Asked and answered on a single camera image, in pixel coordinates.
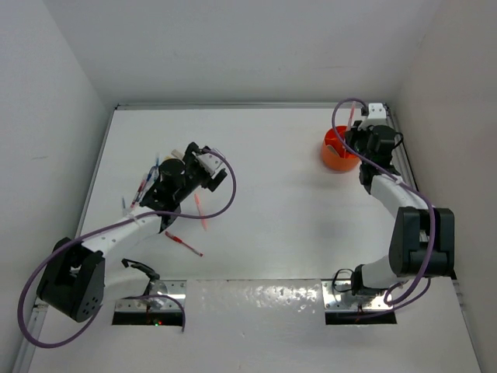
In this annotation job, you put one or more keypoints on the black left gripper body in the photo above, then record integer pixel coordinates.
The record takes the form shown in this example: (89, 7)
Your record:
(194, 175)

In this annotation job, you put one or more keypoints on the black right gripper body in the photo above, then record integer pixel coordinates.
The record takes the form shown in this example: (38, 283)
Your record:
(360, 137)

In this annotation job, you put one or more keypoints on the orange highlighter pen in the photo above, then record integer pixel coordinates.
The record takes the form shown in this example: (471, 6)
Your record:
(199, 208)
(351, 115)

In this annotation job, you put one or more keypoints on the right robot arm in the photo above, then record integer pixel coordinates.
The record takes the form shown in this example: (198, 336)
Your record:
(423, 240)

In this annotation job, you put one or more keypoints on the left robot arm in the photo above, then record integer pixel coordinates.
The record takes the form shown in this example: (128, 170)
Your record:
(97, 268)

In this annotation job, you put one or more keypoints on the blue gel pen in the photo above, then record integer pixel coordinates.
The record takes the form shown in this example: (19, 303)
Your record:
(153, 177)

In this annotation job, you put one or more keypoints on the dark red gel pen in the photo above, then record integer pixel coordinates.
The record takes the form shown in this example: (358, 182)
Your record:
(142, 184)

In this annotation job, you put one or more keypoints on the orange round compartment container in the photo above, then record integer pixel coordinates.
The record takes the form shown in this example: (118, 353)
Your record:
(346, 161)

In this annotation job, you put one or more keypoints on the blue thin ballpoint pen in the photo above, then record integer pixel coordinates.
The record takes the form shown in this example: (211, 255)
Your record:
(123, 206)

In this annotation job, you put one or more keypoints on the red gel pen long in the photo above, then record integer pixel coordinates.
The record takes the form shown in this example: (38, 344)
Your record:
(182, 243)

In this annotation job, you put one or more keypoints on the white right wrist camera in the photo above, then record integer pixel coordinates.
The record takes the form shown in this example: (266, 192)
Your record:
(374, 111)

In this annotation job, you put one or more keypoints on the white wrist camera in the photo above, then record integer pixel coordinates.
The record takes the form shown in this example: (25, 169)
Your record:
(210, 161)
(374, 111)

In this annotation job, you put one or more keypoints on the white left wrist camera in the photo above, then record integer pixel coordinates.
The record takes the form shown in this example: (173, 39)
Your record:
(210, 161)

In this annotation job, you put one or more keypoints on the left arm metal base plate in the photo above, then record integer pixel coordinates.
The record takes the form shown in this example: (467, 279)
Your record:
(174, 289)

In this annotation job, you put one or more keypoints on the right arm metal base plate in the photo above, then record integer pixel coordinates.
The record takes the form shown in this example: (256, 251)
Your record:
(337, 297)

